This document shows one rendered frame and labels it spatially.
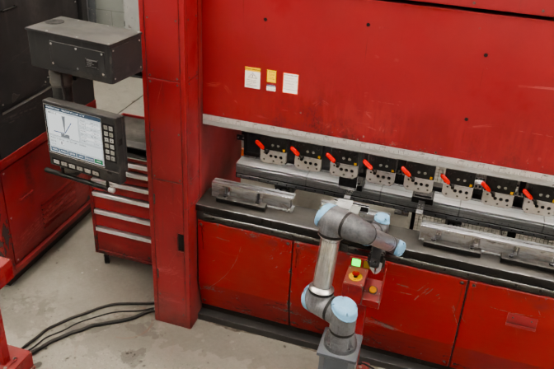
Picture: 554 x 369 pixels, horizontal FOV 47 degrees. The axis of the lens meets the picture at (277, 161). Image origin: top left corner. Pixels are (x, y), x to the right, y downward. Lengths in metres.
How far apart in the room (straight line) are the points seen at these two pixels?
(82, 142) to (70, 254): 1.81
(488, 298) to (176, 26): 2.15
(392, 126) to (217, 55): 0.99
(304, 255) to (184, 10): 1.51
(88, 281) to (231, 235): 1.30
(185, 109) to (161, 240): 0.89
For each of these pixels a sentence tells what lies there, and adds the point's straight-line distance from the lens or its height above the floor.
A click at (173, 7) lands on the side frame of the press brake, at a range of 3.27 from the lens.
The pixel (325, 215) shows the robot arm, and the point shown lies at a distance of 2.75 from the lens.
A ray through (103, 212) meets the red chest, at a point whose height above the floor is 0.49.
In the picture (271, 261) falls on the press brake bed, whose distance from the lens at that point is 3.81.
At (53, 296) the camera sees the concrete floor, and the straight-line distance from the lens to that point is 4.63.
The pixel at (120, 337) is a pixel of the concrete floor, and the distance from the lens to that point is 4.24.
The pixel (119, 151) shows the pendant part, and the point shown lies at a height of 1.42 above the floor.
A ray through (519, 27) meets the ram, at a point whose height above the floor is 2.10.
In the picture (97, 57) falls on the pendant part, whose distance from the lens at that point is 3.08.
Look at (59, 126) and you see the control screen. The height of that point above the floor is 1.48.
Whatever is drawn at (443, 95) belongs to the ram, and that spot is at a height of 1.73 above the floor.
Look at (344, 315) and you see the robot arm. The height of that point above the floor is 0.99.
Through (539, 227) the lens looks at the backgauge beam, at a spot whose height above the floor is 0.95.
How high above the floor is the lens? 2.84
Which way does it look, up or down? 27 degrees down
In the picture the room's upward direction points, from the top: 3 degrees clockwise
